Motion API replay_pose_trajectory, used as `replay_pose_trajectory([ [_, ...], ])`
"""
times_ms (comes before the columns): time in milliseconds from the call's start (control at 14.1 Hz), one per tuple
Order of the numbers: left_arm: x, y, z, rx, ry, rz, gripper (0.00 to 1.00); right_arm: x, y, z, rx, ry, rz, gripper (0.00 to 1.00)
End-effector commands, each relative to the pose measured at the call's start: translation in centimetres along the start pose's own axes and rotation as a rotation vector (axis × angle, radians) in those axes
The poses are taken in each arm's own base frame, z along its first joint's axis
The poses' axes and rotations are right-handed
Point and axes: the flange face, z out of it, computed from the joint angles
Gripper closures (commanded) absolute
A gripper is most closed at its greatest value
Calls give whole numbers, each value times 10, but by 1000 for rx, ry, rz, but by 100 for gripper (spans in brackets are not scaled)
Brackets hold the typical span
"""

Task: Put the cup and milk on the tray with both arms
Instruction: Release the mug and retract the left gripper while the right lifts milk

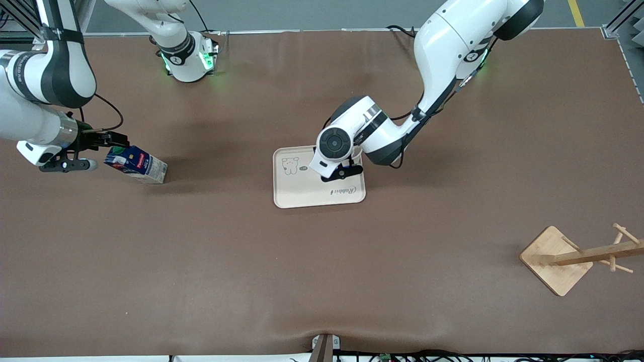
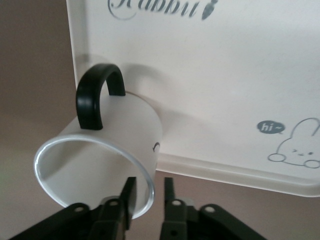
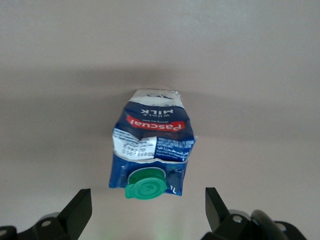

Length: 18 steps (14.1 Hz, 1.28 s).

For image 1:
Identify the blue milk carton green cap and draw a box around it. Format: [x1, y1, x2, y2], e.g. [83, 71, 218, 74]
[104, 145, 168, 185]

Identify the grey camera pole mount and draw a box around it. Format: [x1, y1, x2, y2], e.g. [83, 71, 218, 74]
[312, 333, 341, 362]

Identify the aluminium frame post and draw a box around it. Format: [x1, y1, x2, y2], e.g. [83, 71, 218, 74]
[601, 0, 644, 40]
[0, 0, 38, 41]

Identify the cream rectangular tray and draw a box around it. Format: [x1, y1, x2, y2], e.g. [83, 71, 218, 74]
[273, 146, 367, 209]

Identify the black base cable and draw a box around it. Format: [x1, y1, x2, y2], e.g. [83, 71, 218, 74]
[189, 0, 212, 33]
[386, 24, 419, 39]

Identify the wooden mug rack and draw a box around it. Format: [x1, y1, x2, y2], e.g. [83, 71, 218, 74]
[519, 223, 644, 297]

